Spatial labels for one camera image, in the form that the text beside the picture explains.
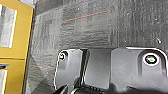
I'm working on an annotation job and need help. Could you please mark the yellow cabinet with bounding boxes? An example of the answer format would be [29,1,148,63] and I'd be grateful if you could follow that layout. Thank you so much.
[0,0,35,94]

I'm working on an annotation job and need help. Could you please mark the grey robot torso limb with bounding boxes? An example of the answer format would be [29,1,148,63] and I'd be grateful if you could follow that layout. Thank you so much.
[81,49,114,92]

